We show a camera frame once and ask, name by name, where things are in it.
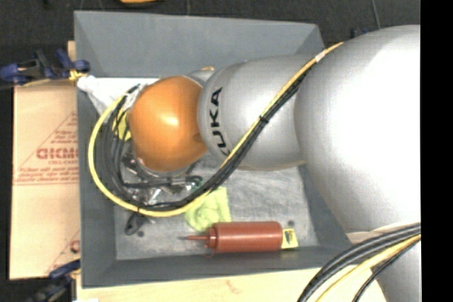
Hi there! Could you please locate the brown cardboard board, red print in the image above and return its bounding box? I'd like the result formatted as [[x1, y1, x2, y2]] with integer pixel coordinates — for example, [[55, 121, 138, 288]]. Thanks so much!
[[8, 80, 81, 281]]

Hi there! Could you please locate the yellow and black small packet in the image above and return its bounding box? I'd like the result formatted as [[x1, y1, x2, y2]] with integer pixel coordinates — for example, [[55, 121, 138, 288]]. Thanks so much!
[[282, 228, 299, 250]]

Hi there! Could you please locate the red-brown squeeze bottle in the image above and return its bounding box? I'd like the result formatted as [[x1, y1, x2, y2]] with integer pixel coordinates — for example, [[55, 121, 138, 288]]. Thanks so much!
[[178, 221, 285, 258]]

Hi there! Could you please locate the yellow-green object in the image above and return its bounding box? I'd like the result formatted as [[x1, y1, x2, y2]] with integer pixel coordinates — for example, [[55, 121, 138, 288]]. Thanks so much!
[[116, 110, 132, 142]]

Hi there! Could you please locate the yellow-green cloth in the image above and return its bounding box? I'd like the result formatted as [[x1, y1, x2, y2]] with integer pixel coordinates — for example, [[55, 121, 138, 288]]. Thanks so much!
[[183, 186, 233, 233]]

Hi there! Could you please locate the grey metal bin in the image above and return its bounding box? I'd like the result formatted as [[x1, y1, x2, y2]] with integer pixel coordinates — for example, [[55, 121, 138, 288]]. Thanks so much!
[[73, 10, 355, 288]]

